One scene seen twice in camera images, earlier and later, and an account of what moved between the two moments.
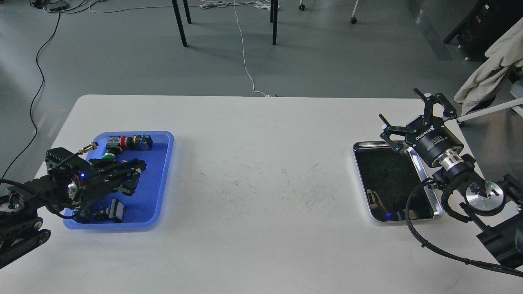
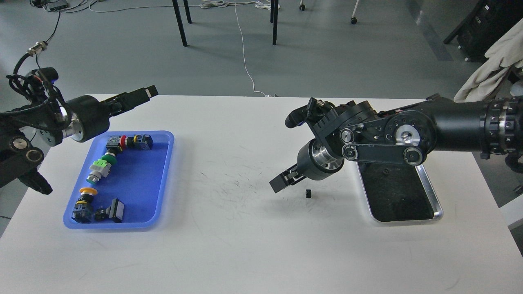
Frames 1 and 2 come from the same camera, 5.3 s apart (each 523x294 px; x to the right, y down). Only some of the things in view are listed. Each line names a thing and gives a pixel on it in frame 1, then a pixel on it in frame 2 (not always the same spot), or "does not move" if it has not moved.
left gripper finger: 109,166 to 130,100
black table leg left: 178,16 does not move
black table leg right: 273,17 does not move
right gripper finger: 429,101 to 287,179
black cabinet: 486,21 does not move
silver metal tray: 387,176 does not move
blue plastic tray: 143,208 does not move
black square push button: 115,211 does not move
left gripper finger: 126,183 to 114,109
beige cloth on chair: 505,51 does not move
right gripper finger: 398,147 to 285,172
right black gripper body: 432,140 to 315,162
